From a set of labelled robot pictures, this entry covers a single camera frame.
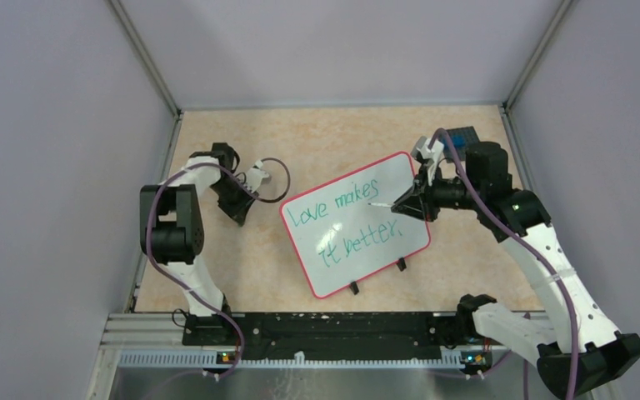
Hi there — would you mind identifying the pink framed whiteboard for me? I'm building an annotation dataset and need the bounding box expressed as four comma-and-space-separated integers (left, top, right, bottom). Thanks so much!
279, 152, 431, 298

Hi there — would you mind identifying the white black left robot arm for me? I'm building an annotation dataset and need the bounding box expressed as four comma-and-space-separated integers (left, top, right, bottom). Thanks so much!
139, 142, 270, 345

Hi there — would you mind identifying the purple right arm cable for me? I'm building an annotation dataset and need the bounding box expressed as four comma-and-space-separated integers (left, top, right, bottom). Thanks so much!
427, 127, 581, 400

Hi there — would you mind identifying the green white marker pen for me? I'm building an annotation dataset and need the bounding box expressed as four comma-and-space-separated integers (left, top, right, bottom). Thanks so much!
367, 202, 393, 209

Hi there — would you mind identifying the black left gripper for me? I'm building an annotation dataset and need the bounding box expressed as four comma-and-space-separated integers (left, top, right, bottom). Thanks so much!
209, 177, 258, 226

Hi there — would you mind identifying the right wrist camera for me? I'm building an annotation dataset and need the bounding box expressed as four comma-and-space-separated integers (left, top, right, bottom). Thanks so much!
410, 137, 444, 186

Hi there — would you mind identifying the white toothed cable duct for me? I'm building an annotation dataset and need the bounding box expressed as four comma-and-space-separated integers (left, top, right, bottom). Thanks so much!
118, 350, 464, 369

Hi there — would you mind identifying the black whiteboard clip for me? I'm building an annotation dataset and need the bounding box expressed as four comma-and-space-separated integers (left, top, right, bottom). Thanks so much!
396, 257, 408, 272
349, 282, 359, 295

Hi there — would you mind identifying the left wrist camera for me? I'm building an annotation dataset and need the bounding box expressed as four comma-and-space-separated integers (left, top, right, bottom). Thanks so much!
243, 159, 271, 193

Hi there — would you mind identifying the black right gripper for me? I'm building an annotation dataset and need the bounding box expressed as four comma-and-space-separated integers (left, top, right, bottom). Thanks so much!
392, 162, 483, 223

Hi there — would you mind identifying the dark blue lego brick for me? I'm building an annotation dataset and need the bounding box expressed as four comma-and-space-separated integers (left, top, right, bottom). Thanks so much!
451, 135, 466, 150

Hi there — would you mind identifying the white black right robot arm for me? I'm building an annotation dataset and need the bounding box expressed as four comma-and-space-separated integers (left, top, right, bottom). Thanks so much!
391, 137, 640, 399

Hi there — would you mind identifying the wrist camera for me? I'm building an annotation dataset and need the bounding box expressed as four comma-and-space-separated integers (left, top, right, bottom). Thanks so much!
243, 159, 271, 193
410, 137, 444, 186

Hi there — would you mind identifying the grey lego baseplate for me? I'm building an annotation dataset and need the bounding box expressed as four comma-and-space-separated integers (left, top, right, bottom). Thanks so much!
447, 126, 480, 158

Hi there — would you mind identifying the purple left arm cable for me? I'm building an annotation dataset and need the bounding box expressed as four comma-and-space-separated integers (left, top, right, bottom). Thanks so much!
144, 157, 292, 382

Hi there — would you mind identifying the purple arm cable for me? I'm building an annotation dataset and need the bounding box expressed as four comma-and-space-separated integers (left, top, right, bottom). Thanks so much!
144, 157, 292, 382
427, 127, 581, 400

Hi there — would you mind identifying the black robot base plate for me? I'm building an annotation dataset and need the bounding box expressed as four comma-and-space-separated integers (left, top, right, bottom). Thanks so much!
182, 312, 487, 361

